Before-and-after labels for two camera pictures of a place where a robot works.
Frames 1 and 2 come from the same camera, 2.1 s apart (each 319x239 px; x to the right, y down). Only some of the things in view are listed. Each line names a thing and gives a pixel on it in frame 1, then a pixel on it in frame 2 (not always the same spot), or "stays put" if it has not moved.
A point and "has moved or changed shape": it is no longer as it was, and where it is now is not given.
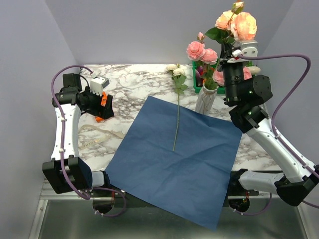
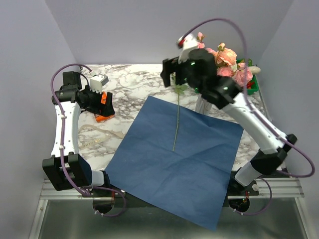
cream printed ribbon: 107,134 stays put
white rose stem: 178,79 stays put
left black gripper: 106,112 stays put
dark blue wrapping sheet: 191,181 stays put
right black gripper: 226,54 → 169,65
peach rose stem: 232,26 has moved or changed shape
